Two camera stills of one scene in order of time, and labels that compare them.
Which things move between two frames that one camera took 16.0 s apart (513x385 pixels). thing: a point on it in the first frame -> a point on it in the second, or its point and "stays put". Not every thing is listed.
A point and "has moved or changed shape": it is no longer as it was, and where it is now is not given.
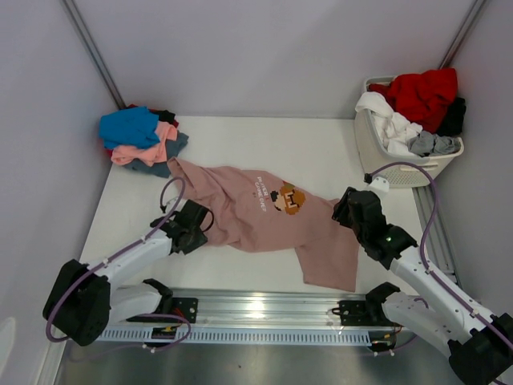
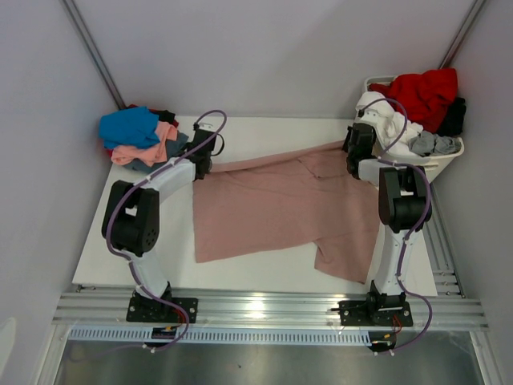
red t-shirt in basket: (424, 96) stays put
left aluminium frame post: (94, 53) stays put
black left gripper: (199, 241) -> (187, 146)
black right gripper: (341, 208) -> (345, 147)
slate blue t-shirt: (172, 149) stays put
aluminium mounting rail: (258, 317) stays put
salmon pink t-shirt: (150, 155) stays put
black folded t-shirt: (164, 115) stays put
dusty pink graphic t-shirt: (251, 212) has moved or changed shape
